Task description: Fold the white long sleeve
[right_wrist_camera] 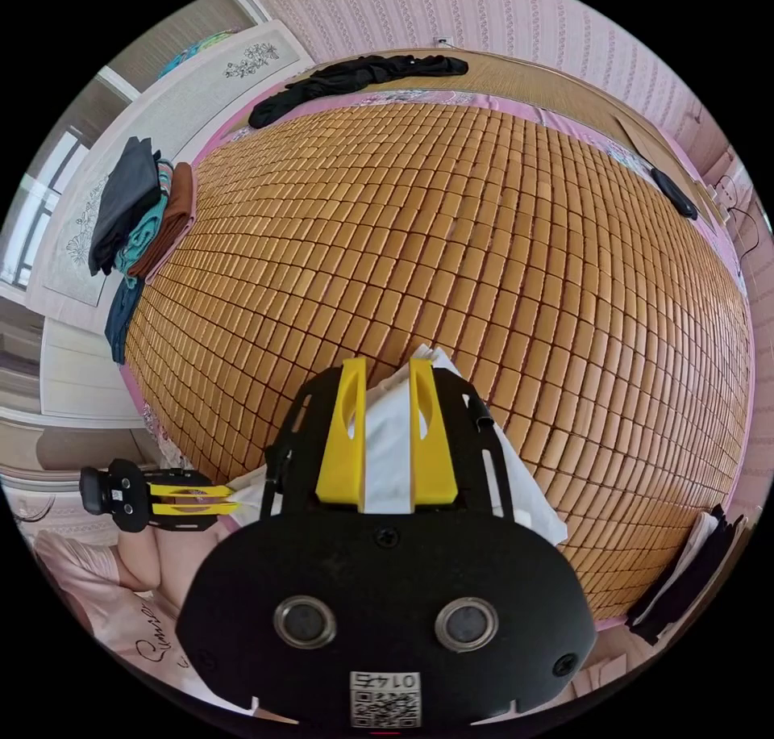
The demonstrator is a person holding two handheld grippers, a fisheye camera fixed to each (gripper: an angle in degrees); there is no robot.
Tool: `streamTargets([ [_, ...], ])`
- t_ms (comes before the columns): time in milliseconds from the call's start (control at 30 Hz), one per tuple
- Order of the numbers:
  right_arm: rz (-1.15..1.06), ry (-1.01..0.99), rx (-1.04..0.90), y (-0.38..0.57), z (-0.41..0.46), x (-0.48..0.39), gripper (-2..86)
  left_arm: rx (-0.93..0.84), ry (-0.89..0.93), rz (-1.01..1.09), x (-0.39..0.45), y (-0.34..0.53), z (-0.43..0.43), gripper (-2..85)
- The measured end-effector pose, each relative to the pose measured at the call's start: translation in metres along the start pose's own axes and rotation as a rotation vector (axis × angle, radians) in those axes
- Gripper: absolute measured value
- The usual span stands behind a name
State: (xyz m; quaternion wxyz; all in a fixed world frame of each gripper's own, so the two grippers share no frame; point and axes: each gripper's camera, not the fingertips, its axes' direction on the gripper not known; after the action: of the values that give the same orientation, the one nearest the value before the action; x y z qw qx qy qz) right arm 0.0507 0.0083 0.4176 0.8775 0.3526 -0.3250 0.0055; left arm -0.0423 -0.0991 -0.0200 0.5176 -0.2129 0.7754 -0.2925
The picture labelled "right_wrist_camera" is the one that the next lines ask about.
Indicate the white wall socket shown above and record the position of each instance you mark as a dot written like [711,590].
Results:
[443,41]

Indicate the white floral headboard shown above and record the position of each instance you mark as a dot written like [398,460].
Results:
[181,116]

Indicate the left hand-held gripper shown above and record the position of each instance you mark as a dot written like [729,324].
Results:
[130,500]

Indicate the pile of clothes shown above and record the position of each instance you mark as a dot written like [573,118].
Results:
[130,200]

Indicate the white cupboard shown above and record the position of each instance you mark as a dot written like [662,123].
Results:
[81,376]

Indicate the white long sleeve shirt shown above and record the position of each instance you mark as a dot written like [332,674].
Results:
[387,448]

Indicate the person's body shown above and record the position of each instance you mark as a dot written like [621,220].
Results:
[91,588]

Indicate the black garment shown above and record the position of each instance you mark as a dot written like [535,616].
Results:
[363,74]

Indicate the bed with woven mat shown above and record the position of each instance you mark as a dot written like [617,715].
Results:
[423,237]

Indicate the person's left forearm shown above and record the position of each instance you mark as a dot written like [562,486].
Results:
[148,560]

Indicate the black and white clothes pile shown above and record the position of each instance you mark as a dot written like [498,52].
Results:
[686,582]

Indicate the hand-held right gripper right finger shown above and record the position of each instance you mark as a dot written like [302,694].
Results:
[433,454]

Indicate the window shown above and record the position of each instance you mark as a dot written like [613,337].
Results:
[36,218]

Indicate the black oval case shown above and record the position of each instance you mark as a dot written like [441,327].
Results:
[674,193]

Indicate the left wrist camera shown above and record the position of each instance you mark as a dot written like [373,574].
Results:
[92,491]

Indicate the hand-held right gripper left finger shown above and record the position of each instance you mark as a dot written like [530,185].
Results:
[340,448]

